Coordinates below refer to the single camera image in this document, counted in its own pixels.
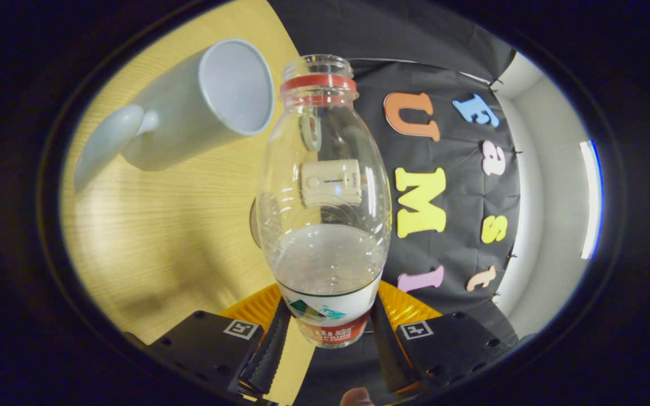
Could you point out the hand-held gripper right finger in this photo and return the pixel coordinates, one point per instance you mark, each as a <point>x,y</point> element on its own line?
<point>384,349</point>

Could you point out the white toaster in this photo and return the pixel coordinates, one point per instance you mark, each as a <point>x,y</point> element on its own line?
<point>330,180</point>

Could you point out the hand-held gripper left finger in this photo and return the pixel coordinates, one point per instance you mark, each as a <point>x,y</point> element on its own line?
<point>274,355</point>

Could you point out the clear plastic juice bottle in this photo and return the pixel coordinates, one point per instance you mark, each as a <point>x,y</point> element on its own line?
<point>325,254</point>

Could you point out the wooden table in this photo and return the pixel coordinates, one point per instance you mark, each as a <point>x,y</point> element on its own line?
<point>161,237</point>

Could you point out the pale grey cup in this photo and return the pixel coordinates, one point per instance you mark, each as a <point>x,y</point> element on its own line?
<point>189,113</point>

